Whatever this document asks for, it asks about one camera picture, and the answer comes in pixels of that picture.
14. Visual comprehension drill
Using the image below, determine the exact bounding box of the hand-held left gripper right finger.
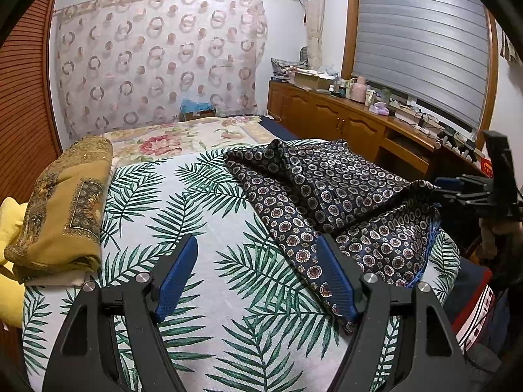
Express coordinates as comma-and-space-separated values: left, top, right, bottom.
315, 234, 470, 392

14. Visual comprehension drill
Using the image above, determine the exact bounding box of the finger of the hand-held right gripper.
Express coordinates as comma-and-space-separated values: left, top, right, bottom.
434, 175, 492, 193
439, 192, 492, 214

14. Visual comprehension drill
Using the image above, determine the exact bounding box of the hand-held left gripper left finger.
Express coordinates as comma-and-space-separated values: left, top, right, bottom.
43, 235, 199, 392

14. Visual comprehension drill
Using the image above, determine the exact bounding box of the navy medallion print satin shirt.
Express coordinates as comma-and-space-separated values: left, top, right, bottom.
224, 138, 444, 333

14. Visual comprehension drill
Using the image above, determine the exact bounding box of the person's right hand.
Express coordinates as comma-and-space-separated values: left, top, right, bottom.
480, 216, 509, 260

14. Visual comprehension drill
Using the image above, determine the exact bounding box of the green leaf print bed sheet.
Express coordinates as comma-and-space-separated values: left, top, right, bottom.
22, 139, 462, 392

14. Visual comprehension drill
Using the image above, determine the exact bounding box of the beige hanging cloth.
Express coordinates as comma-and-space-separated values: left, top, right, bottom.
500, 28, 523, 66

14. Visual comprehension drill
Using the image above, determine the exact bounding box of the red white striped cloth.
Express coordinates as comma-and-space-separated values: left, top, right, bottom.
449, 265, 497, 352

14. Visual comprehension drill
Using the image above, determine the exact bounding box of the ochre patterned folded cloth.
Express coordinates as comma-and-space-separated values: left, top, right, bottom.
4, 137, 114, 284

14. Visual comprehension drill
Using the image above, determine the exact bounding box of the floral bed sheet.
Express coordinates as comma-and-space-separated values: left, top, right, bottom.
100, 114, 287, 168

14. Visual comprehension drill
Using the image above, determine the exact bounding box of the pink thermos jug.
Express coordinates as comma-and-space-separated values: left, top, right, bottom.
350, 77, 368, 103

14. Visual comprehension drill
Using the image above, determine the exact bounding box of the wooden sideboard cabinet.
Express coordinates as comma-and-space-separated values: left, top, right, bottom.
267, 79, 487, 180

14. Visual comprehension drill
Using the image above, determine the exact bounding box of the navy blue bed cover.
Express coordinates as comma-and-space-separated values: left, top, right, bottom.
260, 117, 304, 143

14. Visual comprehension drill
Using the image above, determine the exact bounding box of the yellow pillow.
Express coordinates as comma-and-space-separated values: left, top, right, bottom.
0, 197, 29, 329

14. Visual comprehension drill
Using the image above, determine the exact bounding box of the blue plastic bag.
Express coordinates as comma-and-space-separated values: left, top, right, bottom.
180, 98, 217, 122

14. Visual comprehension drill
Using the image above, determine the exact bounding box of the cardboard box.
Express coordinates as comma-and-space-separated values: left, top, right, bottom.
292, 69, 333, 90

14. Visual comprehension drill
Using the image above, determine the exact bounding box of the floral fabric bag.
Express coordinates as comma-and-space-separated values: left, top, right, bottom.
271, 57, 307, 80

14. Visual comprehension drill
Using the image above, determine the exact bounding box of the beige lace curtain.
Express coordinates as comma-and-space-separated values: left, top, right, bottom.
302, 0, 325, 70

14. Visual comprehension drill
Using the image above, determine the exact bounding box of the circle print sheer curtain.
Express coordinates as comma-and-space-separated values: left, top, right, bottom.
55, 0, 268, 141

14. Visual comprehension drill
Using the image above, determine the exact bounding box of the wooden slatted door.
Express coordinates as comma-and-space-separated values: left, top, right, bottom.
0, 0, 64, 205

